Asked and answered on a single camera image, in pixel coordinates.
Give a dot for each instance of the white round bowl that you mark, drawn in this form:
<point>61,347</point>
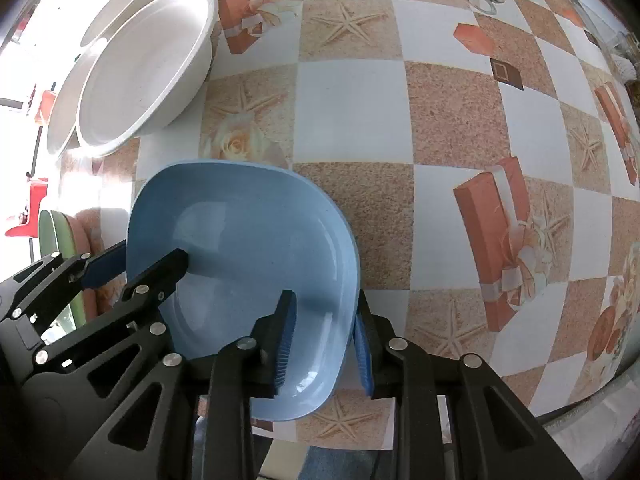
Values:
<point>65,110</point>
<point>116,6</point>
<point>145,62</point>

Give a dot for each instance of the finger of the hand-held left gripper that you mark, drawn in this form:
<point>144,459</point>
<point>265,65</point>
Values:
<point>107,265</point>
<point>167,272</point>

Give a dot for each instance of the checkered printed tablecloth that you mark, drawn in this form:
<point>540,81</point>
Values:
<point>450,125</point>

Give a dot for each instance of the person's blue jeans leg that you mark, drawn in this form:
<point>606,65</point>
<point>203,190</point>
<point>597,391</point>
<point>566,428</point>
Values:
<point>335,465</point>

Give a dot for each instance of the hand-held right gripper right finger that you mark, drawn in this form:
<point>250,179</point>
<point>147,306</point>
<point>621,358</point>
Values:
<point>363,366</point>

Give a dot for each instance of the green plate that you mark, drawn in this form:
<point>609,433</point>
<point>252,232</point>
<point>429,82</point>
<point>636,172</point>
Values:
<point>56,240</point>

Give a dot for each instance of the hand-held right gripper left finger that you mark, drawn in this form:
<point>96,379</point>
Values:
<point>286,347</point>

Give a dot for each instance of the blue square plate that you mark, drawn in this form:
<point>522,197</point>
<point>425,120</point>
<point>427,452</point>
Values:
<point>250,240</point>

